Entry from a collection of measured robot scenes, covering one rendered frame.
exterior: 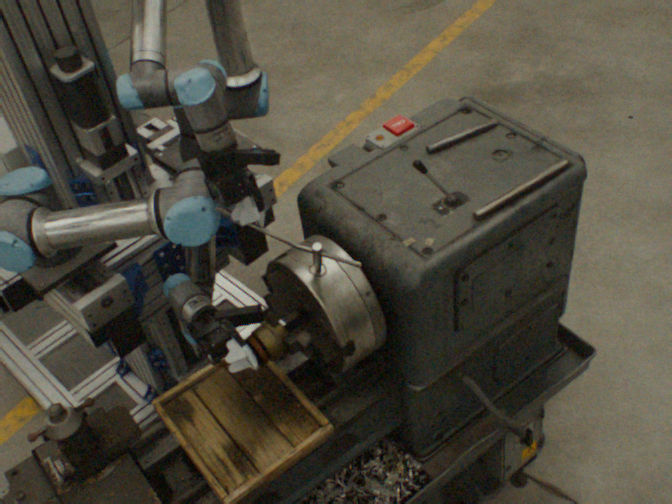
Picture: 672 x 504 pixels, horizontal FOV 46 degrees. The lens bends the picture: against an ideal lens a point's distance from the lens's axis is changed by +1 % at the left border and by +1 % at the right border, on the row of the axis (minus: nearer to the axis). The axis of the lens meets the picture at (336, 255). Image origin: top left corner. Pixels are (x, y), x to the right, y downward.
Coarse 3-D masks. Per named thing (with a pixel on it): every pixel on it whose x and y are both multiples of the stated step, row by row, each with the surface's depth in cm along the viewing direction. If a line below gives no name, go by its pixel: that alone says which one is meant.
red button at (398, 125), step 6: (390, 120) 206; (396, 120) 206; (402, 120) 205; (408, 120) 205; (384, 126) 205; (390, 126) 204; (396, 126) 204; (402, 126) 204; (408, 126) 203; (414, 126) 204; (396, 132) 202; (402, 132) 203
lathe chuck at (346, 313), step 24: (288, 264) 177; (336, 264) 175; (312, 288) 172; (336, 288) 173; (312, 312) 178; (336, 312) 172; (360, 312) 174; (336, 336) 173; (360, 336) 176; (336, 360) 182; (360, 360) 185
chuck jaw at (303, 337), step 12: (312, 324) 181; (288, 336) 179; (300, 336) 178; (312, 336) 178; (324, 336) 177; (288, 348) 179; (300, 348) 179; (312, 348) 178; (324, 348) 174; (336, 348) 176; (348, 348) 176; (324, 360) 175
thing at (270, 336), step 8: (256, 328) 180; (264, 328) 179; (272, 328) 180; (280, 328) 180; (248, 336) 180; (256, 336) 179; (264, 336) 178; (272, 336) 178; (280, 336) 180; (248, 344) 178; (256, 344) 177; (264, 344) 177; (272, 344) 178; (280, 344) 178; (256, 352) 177; (264, 352) 178; (272, 352) 178; (280, 352) 180; (256, 360) 182; (264, 360) 178; (272, 360) 180
